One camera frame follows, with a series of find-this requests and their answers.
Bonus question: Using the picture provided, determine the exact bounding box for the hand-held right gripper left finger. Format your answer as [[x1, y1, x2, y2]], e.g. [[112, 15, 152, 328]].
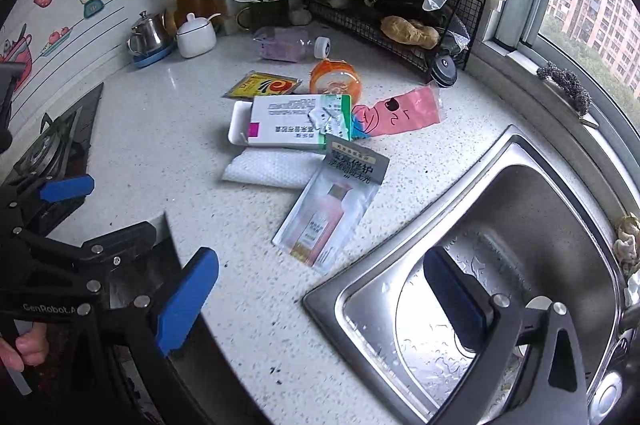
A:
[[54, 247, 220, 425]]

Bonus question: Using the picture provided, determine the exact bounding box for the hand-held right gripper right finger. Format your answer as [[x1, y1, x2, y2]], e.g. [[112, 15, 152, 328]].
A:
[[422, 246, 594, 425]]

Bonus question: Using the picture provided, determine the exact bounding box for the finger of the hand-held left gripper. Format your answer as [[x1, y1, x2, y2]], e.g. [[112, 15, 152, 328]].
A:
[[0, 174, 96, 227], [14, 221, 158, 295]]

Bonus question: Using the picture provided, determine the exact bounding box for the pink cartoon plastic bag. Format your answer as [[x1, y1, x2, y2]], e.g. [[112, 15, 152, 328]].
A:
[[350, 82, 446, 138]]

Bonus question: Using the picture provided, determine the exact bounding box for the yellow red seasoning sachet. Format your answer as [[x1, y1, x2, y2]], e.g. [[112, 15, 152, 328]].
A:
[[222, 71, 303, 100]]

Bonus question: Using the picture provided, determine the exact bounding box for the person's left hand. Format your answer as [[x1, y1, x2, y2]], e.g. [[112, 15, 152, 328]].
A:
[[0, 321, 50, 373]]

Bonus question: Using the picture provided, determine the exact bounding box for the black gas stove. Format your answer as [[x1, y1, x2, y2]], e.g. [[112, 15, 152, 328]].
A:
[[10, 82, 105, 226]]

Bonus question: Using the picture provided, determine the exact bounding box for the stainless steel sink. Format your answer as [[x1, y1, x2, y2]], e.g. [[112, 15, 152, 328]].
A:
[[301, 125, 632, 425]]

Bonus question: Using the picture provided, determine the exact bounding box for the clear grey cosmetic sachet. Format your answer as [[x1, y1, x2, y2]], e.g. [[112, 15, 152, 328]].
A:
[[272, 134, 391, 276]]

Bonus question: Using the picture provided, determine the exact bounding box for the white paper towel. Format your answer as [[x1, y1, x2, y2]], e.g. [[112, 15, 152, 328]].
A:
[[222, 147, 326, 190]]

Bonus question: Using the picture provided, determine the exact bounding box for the blue teapot base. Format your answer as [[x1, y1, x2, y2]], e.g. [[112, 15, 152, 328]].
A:
[[132, 42, 177, 68]]

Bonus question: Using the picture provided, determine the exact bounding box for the steel teapot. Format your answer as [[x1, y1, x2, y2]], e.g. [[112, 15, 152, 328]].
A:
[[126, 10, 171, 56]]

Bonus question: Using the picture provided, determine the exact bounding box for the steel sink hole cover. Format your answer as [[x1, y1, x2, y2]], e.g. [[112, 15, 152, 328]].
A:
[[587, 370, 626, 425]]

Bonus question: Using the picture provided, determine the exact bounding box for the crumpled beige cloth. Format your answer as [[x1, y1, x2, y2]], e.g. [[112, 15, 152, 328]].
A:
[[612, 214, 640, 278]]

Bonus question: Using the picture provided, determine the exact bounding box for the white lidded sugar bowl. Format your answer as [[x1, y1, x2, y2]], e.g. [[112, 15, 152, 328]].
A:
[[176, 12, 221, 58]]

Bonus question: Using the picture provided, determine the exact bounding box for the white green medicine box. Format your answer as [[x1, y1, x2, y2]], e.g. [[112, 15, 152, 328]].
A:
[[243, 94, 353, 154]]

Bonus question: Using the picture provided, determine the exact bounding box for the dark scrubber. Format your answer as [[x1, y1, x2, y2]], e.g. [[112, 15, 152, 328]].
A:
[[536, 61, 593, 116]]

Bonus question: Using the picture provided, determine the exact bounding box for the clear plastic bottle white cap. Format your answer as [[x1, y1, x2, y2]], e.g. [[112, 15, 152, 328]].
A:
[[252, 26, 318, 63]]

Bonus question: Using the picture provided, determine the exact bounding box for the orange plastic bottle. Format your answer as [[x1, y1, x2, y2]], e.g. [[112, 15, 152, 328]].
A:
[[309, 36, 362, 103]]

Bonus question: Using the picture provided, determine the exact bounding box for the black utensil mug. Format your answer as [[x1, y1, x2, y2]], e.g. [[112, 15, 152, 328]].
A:
[[236, 0, 291, 30]]

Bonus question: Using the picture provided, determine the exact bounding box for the ginger root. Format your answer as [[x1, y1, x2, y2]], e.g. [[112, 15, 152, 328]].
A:
[[380, 15, 441, 50]]

